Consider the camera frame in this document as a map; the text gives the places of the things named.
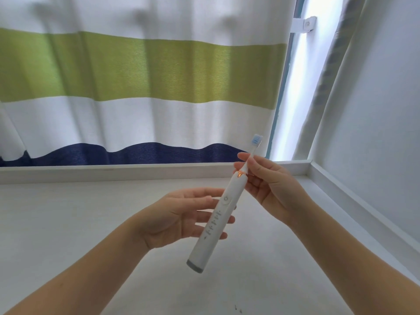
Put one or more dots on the person's right hand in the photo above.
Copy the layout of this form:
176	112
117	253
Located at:
279	190

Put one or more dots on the person's left hand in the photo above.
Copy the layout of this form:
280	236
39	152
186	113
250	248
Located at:
170	219

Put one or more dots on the white toothbrush head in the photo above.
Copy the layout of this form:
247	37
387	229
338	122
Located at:
256	141

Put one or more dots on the person's right forearm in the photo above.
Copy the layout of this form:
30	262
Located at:
357	265

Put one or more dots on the person's left forearm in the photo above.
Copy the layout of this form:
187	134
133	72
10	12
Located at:
82	275

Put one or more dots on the bright window pane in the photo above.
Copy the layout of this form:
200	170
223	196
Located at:
302	88

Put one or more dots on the white green blue striped curtain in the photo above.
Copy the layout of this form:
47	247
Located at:
147	68

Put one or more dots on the white window bracket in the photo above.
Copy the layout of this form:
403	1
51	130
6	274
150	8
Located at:
304	24

